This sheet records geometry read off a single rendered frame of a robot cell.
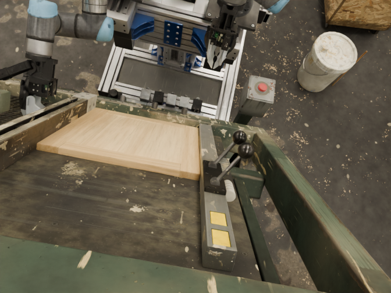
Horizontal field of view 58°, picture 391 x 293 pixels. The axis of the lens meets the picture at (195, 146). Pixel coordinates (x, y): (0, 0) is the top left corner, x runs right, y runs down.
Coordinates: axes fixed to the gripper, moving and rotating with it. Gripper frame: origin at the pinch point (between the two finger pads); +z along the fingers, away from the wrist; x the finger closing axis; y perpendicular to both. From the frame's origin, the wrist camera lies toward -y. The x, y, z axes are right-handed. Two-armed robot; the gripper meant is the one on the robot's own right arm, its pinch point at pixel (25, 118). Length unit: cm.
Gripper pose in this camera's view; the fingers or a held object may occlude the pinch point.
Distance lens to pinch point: 121.0
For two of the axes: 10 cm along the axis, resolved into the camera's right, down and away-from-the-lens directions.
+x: 0.0, -2.7, 9.6
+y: 9.8, 2.1, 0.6
